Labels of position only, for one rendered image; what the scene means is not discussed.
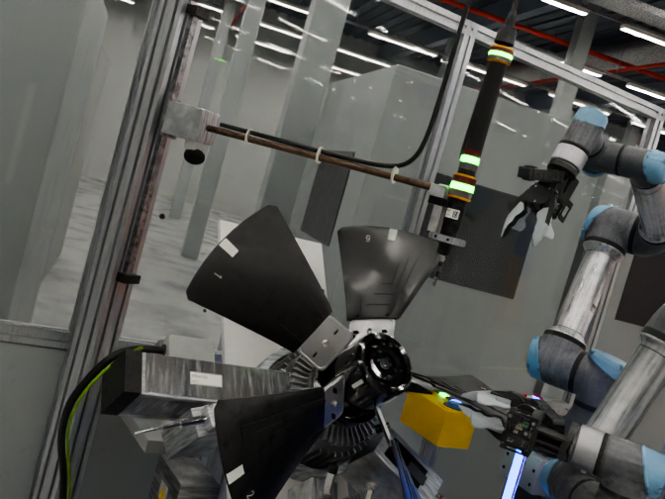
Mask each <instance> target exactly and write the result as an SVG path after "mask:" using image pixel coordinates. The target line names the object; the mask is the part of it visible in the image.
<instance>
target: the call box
mask: <svg viewBox="0 0 665 499"><path fill-rule="evenodd" d="M429 391H430V392H432V395H430V394H423V393H416V392H409V391H408V395H407V398H406V402H405V405H404V408H403V412H402V415H401V419H400V421H401V422H402V423H404V424H405V425H407V426H408V427H410V428H411V429H412V430H414V431H415V432H417V433H418V434H420V435H421V436H422V437H424V438H425V439H427V440H428V441H430V442H431V443H433V444H434V445H435V446H437V447H444V448H455V449H468V448H469V445H470V442H471V438H472V435H473V432H474V427H473V426H472V425H471V420H470V419H469V418H468V417H467V416H466V415H465V414H464V413H463V412H462V410H460V409H455V408H452V407H450V406H448V405H446V403H447V401H448V400H447V399H446V398H445V397H442V396H441V395H439V394H438V393H436V392H434V391H433V390H429Z"/></svg>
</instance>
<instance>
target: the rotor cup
mask: <svg viewBox="0 0 665 499"><path fill-rule="evenodd" d="M357 342H358V343H357ZM357 342H355V343H357V345H356V346H354V347H353V348H351V349H348V348H349V347H348V348H347V349H344V350H343V351H342V352H341V353H340V354H339V355H338V356H337V358H336V359H335V360H334V361H333V362H332V363H331V364H330V365H329V366H328V367H327V368H326V369H325V370H324V371H323V372H321V371H320V370H318V369H317V368H315V371H314V377H313V382H314V388H315V387H323V386H324V385H326V384H327V383H328V382H330V381H331V380H332V379H334V378H335V377H337V376H338V375H339V374H341V373H342V372H344V376H345V385H344V401H343V411H342V414H341V415H340V417H338V418H337V419H336V421H338V422H340V423H342V424H345V425H348V426H359V425H362V424H364V423H366V422H368V421H370V420H371V419H373V418H374V417H375V416H376V413H375V410H374V407H377V406H378V407H379V408H381V406H382V405H384V403H385V402H387V401H389V400H391V399H392V398H394V397H398V396H400V395H401V394H403V393H404V392H405V391H406V390H407V389H408V387H409V386H410V384H411V381H412V376H413V371H412V365H411V361H410V359H409V356H408V354H407V352H406V351H405V349H404V348H403V347H402V346H401V344H400V343H399V342H398V341H396V340H395V339H394V338H392V337H391V336H389V335H386V334H383V333H371V334H368V335H366V336H364V337H363V338H361V339H360V340H358V341H357ZM355 343H354V344H355ZM354 344H352V345H354ZM352 345H351V346H352ZM381 358H386V359H387V360H388V361H389V363H390V367H389V368H388V369H384V368H382V367H381V365H380V359H381ZM360 379H362V381H363V383H362V384H360V385H359V386H357V387H355V388H354V389H353V387H352V386H351V385H352V384H354V383H355V382H357V381H359V380H360ZM385 404H386V403H385Z"/></svg>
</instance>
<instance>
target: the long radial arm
mask: <svg viewBox="0 0 665 499"><path fill-rule="evenodd" d="M290 375H291V373H290V372H285V371H278V370H270V369H263V368H256V367H248V366H241V365H234V364H226V363H219V362H212V361H205V360H198V359H191V358H183V357H176V356H169V355H161V354H154V353H147V352H143V353H142V394H141V395H140V396H138V397H137V398H136V399H135V400H134V401H133V402H132V403H131V404H130V405H129V406H128V407H127V408H125V409H124V410H123V411H122V412H121V413H120V414H119V415H118V416H126V417H137V418H148V419H158V420H168V421H176V420H177V419H179V418H180V417H181V416H182V415H184V414H185V413H186V412H187V411H189V410H190V409H192V408H197V407H202V406H206V405H209V404H214V403H217V402H218V400H224V399H234V398H243V397H251V396H260V395H267V394H275V393H282V392H289V391H290V379H291V378H290Z"/></svg>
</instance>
